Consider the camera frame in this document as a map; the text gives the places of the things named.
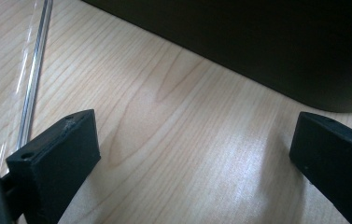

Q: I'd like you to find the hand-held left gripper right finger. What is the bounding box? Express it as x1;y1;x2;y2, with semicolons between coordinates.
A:
289;111;352;224

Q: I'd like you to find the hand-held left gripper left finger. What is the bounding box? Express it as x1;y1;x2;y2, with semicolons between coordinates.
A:
5;108;102;224

